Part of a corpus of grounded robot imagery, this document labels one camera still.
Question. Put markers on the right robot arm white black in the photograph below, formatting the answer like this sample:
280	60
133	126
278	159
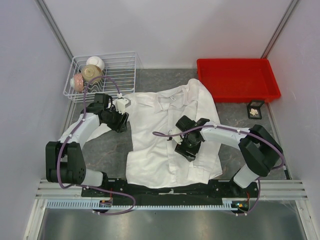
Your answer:
260	151

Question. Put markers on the white button shirt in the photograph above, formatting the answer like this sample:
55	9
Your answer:
153	162

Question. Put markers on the red plastic bin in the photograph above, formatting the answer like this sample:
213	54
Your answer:
238	80

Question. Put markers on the white wire dish rack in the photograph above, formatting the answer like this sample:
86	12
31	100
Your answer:
119	76

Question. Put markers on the black brooch box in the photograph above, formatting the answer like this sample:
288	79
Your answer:
255	104

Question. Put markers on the flower brooch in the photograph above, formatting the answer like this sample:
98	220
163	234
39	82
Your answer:
254	112

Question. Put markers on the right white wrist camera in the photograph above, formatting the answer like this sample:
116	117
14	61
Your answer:
175	135

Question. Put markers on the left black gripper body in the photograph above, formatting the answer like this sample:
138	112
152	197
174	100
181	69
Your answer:
113	119

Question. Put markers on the beige ceramic bowl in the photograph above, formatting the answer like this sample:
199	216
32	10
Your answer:
90	71

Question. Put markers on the light blue cable duct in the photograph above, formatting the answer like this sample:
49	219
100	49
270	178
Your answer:
103	204

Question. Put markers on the aluminium frame rail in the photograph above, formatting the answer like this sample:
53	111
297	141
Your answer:
270	190

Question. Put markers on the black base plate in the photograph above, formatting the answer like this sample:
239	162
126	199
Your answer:
199	193

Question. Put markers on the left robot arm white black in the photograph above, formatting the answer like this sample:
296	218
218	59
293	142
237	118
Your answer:
64	160

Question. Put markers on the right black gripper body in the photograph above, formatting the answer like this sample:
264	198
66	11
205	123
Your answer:
192	147

